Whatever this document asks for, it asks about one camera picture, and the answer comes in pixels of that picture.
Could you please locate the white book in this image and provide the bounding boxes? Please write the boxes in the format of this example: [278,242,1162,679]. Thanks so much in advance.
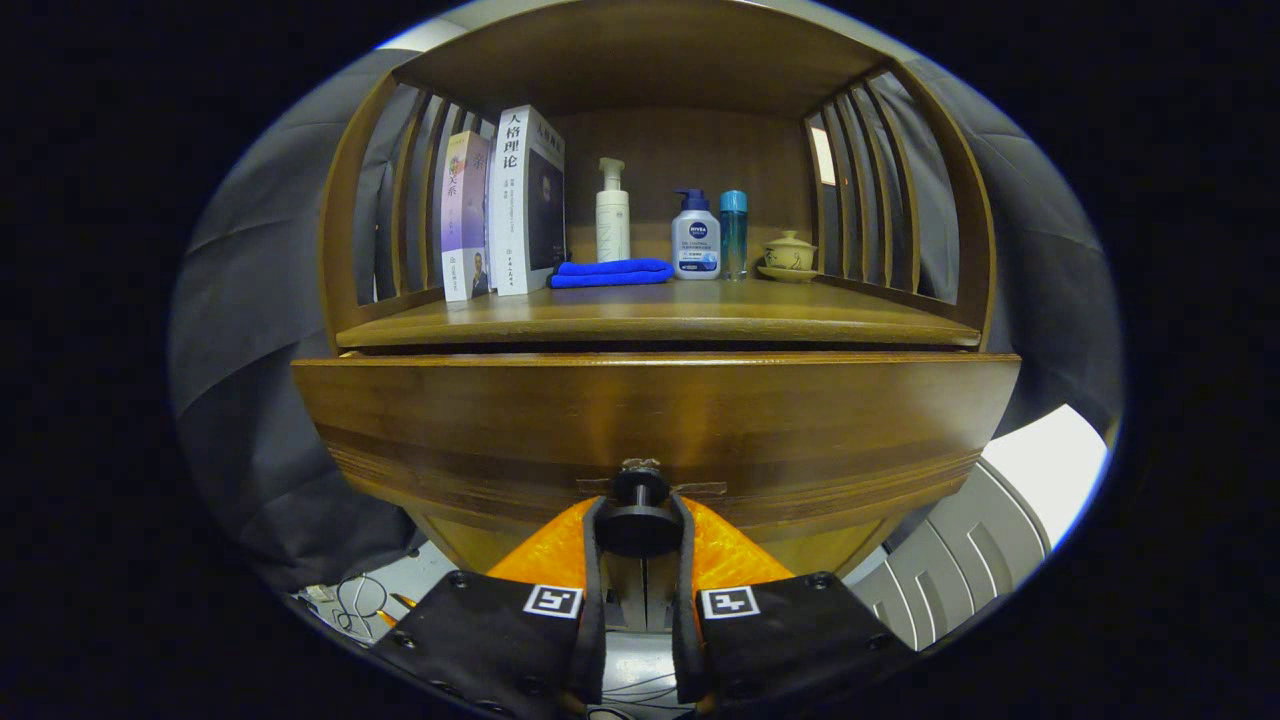
[487,104,567,297]

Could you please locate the brown wooden cabinet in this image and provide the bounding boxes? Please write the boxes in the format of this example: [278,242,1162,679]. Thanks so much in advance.
[318,0,1001,631]

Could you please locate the beige lidded teacup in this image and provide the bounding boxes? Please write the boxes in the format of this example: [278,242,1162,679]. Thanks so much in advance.
[762,230,818,273]

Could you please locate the brown wooden drawer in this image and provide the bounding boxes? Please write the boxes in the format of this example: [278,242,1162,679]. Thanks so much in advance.
[290,350,1023,576]

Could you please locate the grey ridged panel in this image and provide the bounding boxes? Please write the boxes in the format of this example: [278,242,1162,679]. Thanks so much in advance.
[845,458,1053,653]

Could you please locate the white bottle with blue cap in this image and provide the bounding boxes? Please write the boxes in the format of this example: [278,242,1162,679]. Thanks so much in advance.
[671,188,722,281]

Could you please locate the blue folded cloth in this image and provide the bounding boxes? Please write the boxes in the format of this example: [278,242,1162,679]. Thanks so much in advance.
[549,258,675,290]

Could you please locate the white pump bottle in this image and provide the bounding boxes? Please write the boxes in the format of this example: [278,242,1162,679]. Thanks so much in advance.
[595,157,632,264]

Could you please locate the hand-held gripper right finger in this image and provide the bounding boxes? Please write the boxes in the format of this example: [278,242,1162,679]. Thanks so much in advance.
[670,493,919,720]

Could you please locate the teal clear bottle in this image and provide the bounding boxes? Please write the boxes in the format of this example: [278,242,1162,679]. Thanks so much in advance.
[719,190,749,282]

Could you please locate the black round drawer knob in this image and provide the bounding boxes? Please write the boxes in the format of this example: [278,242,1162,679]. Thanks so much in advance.
[595,460,686,558]

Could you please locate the purple book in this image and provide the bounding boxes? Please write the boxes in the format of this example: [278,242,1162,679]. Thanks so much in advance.
[440,130,493,303]

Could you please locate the brown wooden countertop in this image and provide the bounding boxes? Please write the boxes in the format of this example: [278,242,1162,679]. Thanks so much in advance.
[335,275,983,351]

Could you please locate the black floor cables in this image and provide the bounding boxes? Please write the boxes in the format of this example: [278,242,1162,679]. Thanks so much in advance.
[300,572,421,641]

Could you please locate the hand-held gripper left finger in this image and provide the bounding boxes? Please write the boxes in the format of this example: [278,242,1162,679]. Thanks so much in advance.
[368,495,609,720]

